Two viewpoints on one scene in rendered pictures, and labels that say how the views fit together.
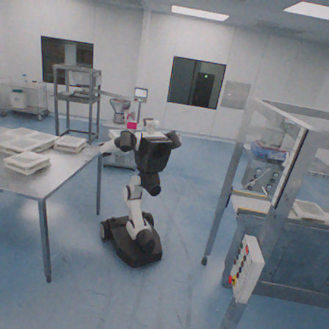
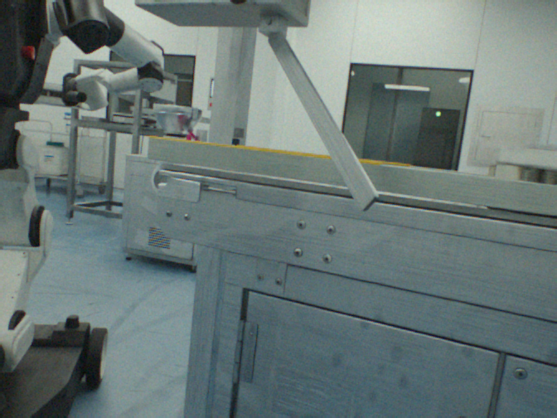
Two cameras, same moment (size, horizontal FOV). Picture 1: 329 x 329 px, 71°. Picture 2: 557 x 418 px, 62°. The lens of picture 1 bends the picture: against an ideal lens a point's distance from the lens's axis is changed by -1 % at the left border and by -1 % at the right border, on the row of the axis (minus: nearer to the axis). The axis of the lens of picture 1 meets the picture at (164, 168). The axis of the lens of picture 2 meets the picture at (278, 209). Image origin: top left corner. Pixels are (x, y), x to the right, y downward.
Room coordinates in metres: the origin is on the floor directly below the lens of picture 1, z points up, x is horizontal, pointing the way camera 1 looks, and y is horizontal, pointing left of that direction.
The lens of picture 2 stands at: (0.94, -1.01, 0.93)
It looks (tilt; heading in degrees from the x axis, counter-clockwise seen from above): 8 degrees down; 19
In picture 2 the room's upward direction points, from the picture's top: 6 degrees clockwise
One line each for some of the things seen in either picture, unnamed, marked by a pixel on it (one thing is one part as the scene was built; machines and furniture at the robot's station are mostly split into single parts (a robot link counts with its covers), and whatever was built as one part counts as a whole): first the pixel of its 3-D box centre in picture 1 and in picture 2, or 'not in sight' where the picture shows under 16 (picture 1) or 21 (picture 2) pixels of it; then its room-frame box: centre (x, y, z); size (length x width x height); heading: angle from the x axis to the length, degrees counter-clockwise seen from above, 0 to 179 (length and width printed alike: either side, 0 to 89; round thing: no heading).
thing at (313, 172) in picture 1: (287, 161); not in sight; (1.66, -0.90, 1.31); 0.62 x 0.38 x 0.04; 87
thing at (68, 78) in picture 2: not in sight; (76, 89); (2.32, 0.31, 1.05); 0.12 x 0.10 x 0.13; 65
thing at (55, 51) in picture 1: (67, 63); (148, 94); (6.35, 2.92, 1.43); 1.32 x 0.01 x 1.11; 93
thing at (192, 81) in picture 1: (195, 84); (402, 117); (6.56, -0.45, 1.43); 1.38 x 0.01 x 1.16; 93
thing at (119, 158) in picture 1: (123, 144); (179, 210); (3.92, 0.80, 0.38); 0.63 x 0.57 x 0.76; 93
